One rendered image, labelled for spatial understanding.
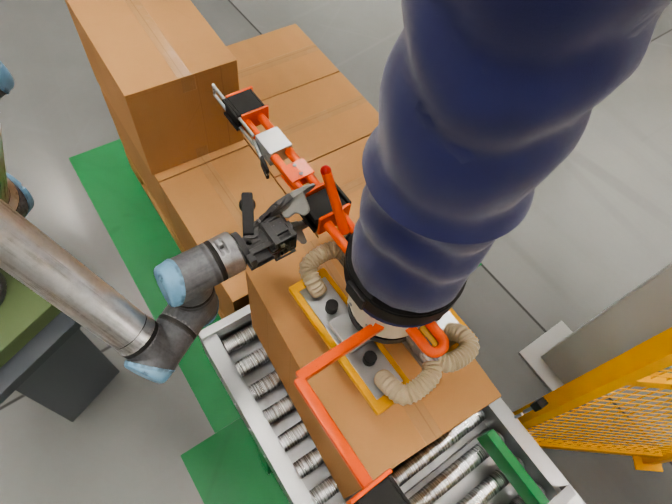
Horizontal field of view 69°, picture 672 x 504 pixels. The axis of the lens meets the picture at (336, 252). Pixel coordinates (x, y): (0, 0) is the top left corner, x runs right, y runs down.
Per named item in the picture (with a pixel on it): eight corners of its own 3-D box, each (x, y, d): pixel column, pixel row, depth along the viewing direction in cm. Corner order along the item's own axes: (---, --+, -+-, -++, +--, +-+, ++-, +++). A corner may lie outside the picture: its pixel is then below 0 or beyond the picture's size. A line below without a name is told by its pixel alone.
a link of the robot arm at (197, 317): (164, 327, 110) (152, 304, 100) (193, 286, 116) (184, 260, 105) (200, 345, 109) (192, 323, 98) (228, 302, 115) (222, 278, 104)
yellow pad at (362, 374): (413, 389, 104) (419, 383, 100) (376, 417, 100) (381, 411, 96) (323, 270, 116) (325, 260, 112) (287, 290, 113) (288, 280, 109)
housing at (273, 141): (293, 156, 120) (293, 143, 116) (269, 167, 118) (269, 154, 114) (278, 138, 123) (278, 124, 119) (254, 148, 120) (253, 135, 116)
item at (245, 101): (269, 121, 125) (268, 106, 121) (243, 131, 122) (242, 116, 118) (252, 100, 128) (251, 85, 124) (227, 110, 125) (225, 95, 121)
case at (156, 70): (244, 140, 205) (237, 59, 171) (152, 175, 191) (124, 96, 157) (183, 54, 228) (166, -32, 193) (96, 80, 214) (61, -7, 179)
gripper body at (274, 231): (298, 250, 108) (250, 276, 103) (278, 222, 111) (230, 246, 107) (300, 231, 101) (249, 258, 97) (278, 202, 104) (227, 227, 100)
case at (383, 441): (452, 427, 154) (502, 395, 119) (343, 499, 140) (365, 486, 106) (353, 276, 177) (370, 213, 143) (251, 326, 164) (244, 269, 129)
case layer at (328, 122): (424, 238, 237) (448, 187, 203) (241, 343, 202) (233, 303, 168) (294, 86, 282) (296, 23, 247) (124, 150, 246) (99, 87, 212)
